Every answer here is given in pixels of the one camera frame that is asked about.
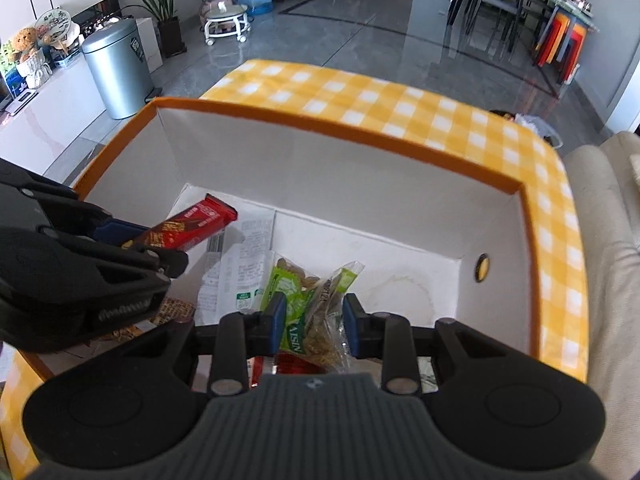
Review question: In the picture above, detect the clear plastic bag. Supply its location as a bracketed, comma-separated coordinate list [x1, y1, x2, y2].
[515, 114, 563, 150]

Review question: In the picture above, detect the red snack packet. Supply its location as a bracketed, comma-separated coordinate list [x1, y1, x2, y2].
[250, 352, 326, 387]

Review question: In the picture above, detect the round decorative fan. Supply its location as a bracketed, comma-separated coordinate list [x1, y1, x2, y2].
[34, 7, 77, 44]

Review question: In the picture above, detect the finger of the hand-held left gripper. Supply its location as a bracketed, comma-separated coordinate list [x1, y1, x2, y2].
[0, 158, 151, 243]
[40, 229, 190, 282]

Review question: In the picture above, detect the orange cardboard box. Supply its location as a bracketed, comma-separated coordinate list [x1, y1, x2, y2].
[17, 97, 543, 387]

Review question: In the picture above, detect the green clear nut packet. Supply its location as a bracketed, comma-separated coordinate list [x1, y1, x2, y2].
[260, 257, 367, 374]

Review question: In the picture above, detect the white low cabinet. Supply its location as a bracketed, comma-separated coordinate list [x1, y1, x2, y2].
[0, 50, 112, 196]

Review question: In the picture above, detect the stack of orange stools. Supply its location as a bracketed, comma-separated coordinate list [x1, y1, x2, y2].
[535, 12, 588, 86]

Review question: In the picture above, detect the beige sofa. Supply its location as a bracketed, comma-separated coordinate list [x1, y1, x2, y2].
[560, 130, 640, 480]

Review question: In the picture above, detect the silver pedal trash can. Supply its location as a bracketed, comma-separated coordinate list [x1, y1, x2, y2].
[81, 19, 155, 121]

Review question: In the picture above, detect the teddy bear bouquet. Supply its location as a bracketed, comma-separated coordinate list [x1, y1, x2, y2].
[10, 27, 53, 89]

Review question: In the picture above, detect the dark red snack bar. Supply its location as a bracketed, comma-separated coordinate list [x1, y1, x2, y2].
[122, 194, 239, 252]

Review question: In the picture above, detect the white packet green label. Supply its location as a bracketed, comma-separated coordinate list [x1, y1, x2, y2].
[196, 251, 273, 321]

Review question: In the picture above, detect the potted long-leaf plant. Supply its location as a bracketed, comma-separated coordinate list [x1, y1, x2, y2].
[97, 0, 206, 59]

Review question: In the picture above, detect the white wheeled stool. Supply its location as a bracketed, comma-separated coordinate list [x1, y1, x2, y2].
[202, 4, 250, 46]

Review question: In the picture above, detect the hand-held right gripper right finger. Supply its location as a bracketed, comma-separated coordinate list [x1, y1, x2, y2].
[342, 293, 506, 397]

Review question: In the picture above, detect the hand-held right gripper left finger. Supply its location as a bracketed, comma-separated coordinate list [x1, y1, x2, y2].
[130, 292, 289, 398]

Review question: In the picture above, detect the brown patterned snack packet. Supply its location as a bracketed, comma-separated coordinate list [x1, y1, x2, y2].
[117, 297, 196, 339]

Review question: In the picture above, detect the white flat box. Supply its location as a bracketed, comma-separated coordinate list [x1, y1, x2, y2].
[135, 17, 164, 73]

